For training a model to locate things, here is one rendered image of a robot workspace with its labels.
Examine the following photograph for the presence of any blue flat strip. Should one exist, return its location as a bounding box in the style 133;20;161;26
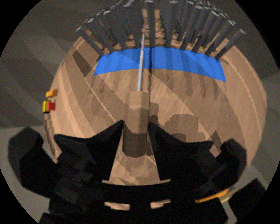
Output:
93;47;226;83

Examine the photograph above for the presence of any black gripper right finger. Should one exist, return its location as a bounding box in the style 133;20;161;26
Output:
148;123;213;181

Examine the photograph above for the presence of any yellow block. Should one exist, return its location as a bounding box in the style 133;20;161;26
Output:
43;100;51;113

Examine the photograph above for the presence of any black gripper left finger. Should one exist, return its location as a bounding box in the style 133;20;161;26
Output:
52;120;123;181

